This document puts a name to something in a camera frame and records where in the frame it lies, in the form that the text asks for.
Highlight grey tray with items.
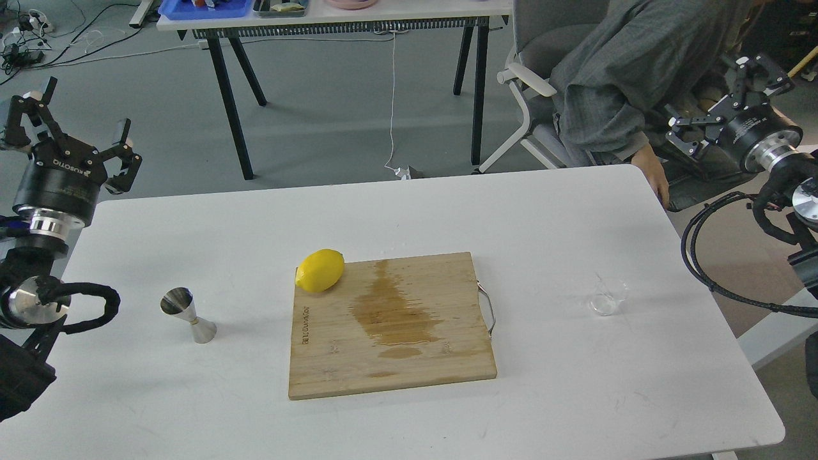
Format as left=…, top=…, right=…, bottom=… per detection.
left=251, top=0, right=310, bottom=18

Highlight white hanging cable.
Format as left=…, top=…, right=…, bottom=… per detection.
left=383, top=32, right=424, bottom=181

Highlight bamboo cutting board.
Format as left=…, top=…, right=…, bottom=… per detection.
left=288, top=252, right=498, bottom=400

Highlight person's hand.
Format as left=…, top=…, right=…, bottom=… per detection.
left=631, top=144, right=671, bottom=210

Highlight blue plastic tray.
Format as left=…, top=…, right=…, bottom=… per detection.
left=158, top=1, right=254, bottom=21

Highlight yellow lemon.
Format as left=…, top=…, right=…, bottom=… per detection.
left=295, top=249, right=345, bottom=292

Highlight white office chair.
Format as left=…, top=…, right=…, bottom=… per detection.
left=474, top=1, right=610, bottom=174

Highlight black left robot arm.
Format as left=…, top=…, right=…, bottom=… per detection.
left=1, top=77, right=142, bottom=420

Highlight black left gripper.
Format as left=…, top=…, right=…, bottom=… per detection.
left=1, top=77, right=143, bottom=227

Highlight floor cables and plugs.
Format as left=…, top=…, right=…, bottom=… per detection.
left=0, top=0, right=160, bottom=87

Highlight small clear glass cup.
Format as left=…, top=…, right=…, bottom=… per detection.
left=587, top=274, right=630, bottom=317

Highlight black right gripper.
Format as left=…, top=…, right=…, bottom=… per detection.
left=665, top=54, right=803, bottom=174

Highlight person in grey clothes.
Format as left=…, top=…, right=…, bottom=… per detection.
left=550, top=0, right=818, bottom=211

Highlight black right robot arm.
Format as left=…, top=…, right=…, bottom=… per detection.
left=664, top=52, right=816, bottom=319

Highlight steel double jigger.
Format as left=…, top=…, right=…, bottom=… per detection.
left=160, top=286, right=217, bottom=344

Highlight pink bowl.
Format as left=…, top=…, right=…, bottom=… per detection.
left=327, top=0, right=379, bottom=11

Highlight white table black legs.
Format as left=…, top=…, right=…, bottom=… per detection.
left=157, top=1, right=512, bottom=180

